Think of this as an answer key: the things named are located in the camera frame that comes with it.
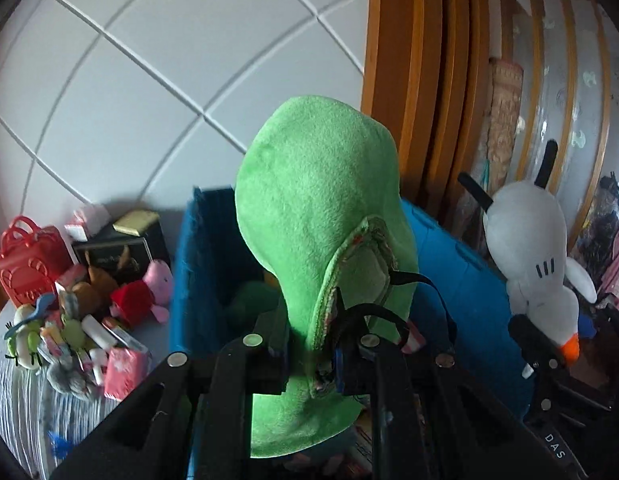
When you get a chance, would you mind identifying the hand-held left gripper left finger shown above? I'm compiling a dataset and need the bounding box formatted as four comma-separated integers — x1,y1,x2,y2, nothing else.
49,309,291,480

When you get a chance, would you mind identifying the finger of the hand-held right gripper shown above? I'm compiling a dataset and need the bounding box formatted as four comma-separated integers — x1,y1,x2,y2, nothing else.
508,313,571,377

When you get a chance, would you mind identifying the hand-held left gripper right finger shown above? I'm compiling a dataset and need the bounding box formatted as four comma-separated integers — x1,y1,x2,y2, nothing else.
332,331,585,480

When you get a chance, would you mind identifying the white goose plush toy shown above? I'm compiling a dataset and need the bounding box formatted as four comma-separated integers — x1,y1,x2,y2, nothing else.
458,140,599,367

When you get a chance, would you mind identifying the blue storage container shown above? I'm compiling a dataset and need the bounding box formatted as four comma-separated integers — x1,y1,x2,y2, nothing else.
169,187,535,480

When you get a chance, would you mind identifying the light green plush toy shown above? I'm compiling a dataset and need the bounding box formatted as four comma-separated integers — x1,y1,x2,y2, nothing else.
234,96,420,458

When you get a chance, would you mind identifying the pink cloth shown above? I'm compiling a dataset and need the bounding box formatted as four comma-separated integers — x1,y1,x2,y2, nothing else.
600,220,619,288

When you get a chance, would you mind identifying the pile of dark clothes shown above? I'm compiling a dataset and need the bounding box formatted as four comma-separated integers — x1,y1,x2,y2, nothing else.
578,172,619,303

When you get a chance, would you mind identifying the pink packet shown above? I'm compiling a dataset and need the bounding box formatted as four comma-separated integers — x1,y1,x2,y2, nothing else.
104,347,151,402

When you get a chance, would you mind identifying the flat white packet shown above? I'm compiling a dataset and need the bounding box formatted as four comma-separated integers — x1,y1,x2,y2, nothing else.
102,317,150,357

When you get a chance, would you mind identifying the pink plush toy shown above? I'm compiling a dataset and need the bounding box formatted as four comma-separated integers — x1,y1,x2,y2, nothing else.
142,259,174,323

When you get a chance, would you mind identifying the red plush toy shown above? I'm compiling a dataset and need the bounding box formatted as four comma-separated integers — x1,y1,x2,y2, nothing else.
109,280,157,331

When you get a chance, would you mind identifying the white tube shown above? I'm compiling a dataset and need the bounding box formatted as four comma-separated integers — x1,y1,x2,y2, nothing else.
82,315,118,352

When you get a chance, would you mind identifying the black box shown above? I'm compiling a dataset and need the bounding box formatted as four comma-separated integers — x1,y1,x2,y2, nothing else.
72,220,171,283

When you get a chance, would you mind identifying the brown plush toy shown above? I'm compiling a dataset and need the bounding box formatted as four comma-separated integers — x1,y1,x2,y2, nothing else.
72,262,120,311

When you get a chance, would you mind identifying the grey plush toy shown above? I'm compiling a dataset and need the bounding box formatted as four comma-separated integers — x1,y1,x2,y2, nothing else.
46,355,98,399

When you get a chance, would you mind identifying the pale yellow packet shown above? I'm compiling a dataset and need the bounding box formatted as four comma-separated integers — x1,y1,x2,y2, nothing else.
112,210,161,236

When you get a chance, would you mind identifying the patterned rolled carpet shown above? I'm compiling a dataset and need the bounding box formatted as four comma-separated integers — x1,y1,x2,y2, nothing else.
468,57,525,257

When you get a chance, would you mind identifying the pink and white box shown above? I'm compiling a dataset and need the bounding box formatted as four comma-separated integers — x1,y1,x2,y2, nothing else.
64,204,110,242

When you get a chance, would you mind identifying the blue plastic spoon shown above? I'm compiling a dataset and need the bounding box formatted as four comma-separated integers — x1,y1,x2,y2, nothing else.
4,294,56,339

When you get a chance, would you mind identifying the white and green plush toy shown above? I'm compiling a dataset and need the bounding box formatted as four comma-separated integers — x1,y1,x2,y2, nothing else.
6,305,46,372

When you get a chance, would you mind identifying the red toy handbag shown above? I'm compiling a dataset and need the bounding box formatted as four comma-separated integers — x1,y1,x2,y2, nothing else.
0,216,73,308

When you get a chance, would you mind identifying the wooden slat partition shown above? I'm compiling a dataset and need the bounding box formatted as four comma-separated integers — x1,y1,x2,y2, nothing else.
492,0,619,257

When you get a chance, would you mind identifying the wooden crib frame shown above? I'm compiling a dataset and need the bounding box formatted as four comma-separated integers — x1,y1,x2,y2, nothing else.
361,0,491,218

